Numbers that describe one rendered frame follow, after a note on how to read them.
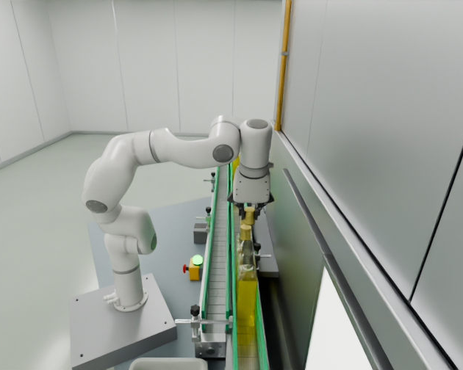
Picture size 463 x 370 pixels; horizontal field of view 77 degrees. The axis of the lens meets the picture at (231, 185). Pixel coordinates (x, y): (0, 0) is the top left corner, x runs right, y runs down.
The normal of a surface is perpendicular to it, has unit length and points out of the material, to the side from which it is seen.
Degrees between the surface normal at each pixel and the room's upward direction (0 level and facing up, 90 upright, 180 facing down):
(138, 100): 90
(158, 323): 2
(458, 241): 90
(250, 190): 106
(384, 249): 90
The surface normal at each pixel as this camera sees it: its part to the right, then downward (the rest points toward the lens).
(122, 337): 0.01, -0.93
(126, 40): 0.01, 0.40
